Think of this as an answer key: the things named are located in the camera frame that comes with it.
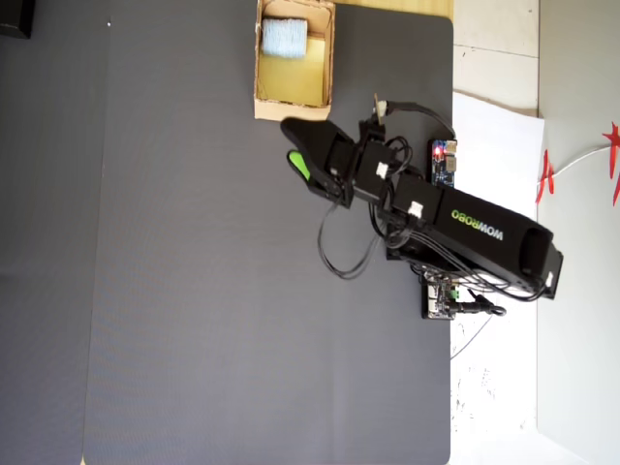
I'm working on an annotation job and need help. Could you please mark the red paper decoration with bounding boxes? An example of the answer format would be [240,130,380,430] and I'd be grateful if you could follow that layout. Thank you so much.
[534,148,557,206]
[602,122,620,207]

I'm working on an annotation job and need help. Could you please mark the dark grey textured mat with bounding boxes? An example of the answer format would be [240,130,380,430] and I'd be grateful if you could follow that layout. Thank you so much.
[79,0,455,465]
[0,0,111,465]

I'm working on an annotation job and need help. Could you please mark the black box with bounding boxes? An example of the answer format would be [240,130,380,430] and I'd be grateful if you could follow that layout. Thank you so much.
[0,0,37,41]

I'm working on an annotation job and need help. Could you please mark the white paper sheet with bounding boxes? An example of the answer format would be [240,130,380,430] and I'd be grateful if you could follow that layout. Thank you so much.
[449,89,546,465]

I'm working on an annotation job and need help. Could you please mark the black power plug cable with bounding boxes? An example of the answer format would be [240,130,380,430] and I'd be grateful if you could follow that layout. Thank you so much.
[454,298,509,319]

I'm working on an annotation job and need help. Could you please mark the blue circuit board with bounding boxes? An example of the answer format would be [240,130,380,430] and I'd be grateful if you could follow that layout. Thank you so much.
[429,139,460,189]

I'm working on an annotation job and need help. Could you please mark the blue white yarn block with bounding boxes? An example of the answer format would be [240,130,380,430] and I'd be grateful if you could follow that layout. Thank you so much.
[261,17,309,60]

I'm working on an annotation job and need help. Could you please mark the white string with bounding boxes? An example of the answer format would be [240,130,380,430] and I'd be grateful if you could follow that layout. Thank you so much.
[551,143,617,176]

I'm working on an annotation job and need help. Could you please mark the thin black servo wires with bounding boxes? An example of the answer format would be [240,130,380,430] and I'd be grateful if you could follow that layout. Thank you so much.
[317,135,414,282]

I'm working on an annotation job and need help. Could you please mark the brown cardboard box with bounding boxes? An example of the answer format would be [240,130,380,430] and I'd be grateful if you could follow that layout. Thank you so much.
[252,0,337,123]

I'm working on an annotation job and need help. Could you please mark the black camera cable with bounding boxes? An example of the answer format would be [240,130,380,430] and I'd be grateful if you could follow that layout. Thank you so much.
[387,100,459,142]

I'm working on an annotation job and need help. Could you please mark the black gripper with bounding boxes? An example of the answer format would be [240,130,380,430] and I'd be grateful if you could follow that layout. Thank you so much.
[280,117,403,208]

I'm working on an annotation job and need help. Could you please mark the small controller board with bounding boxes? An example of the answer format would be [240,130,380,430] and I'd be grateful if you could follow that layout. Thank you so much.
[418,270,464,322]

